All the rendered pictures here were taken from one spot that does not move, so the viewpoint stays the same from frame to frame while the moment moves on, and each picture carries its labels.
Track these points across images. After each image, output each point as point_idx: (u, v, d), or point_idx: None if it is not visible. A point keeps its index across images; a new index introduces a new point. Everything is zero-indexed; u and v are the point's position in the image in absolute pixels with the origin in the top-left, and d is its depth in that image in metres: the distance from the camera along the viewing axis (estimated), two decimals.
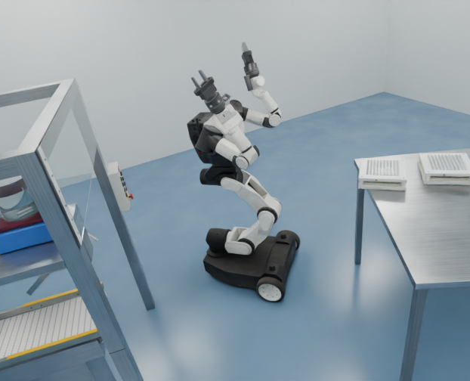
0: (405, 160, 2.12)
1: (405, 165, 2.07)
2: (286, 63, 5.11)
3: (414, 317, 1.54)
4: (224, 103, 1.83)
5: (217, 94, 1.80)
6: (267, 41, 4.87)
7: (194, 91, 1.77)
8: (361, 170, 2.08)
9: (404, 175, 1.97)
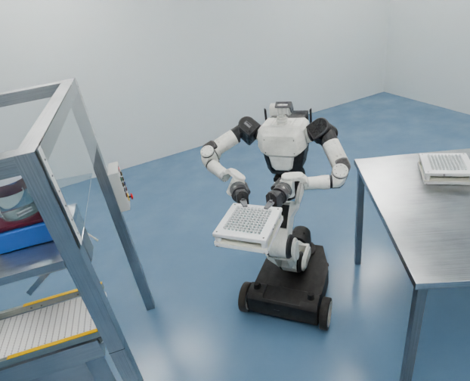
0: (264, 242, 1.48)
1: (251, 240, 1.50)
2: (286, 63, 5.11)
3: (414, 317, 1.54)
4: None
5: (233, 199, 1.84)
6: (267, 41, 4.87)
7: (243, 192, 1.74)
8: (248, 205, 1.71)
9: (224, 233, 1.56)
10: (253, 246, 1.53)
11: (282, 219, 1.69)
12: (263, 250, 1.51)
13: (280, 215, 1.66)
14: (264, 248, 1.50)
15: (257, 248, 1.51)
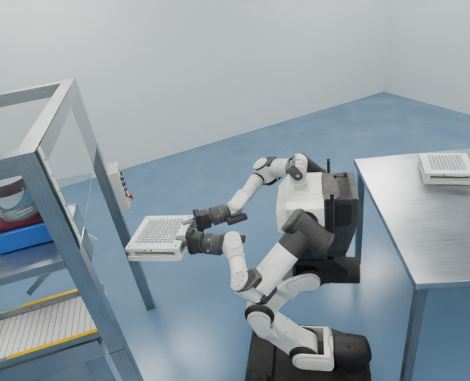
0: (125, 249, 1.57)
1: (131, 240, 1.62)
2: (286, 63, 5.11)
3: (414, 317, 1.54)
4: None
5: None
6: (267, 41, 4.87)
7: (194, 212, 1.64)
8: (186, 225, 1.64)
9: (143, 221, 1.72)
10: None
11: (180, 261, 1.54)
12: (129, 255, 1.60)
13: (174, 253, 1.53)
14: (128, 255, 1.59)
15: None
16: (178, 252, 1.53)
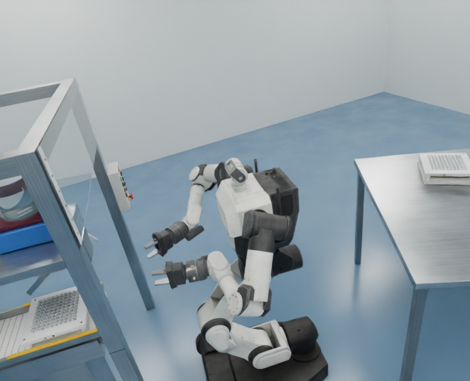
0: (20, 344, 1.38)
1: (23, 332, 1.43)
2: (286, 63, 5.11)
3: (414, 317, 1.54)
4: None
5: None
6: (267, 41, 4.87)
7: (156, 236, 1.61)
8: None
9: (32, 306, 1.53)
10: None
11: None
12: (26, 349, 1.41)
13: (81, 329, 1.42)
14: (25, 349, 1.40)
15: None
16: (85, 327, 1.43)
